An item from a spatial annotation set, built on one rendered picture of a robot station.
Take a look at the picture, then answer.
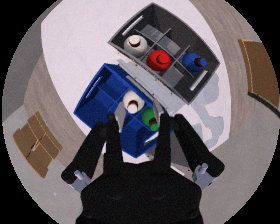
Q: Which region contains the white bottle with grey label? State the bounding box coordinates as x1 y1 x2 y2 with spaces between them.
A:
123 88 145 114

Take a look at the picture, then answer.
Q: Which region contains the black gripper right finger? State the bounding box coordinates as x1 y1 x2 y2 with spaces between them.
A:
147 98 225 200

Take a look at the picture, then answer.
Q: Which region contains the grey divided crate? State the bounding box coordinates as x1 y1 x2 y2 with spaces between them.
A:
107 2 221 106

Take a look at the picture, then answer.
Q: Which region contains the red bottle with pink label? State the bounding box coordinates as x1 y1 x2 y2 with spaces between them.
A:
146 50 171 71

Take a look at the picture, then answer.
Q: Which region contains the green bottle with pale green label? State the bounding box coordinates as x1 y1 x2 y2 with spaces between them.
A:
142 106 159 131

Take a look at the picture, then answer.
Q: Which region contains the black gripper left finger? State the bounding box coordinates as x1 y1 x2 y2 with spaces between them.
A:
61 101 126 200

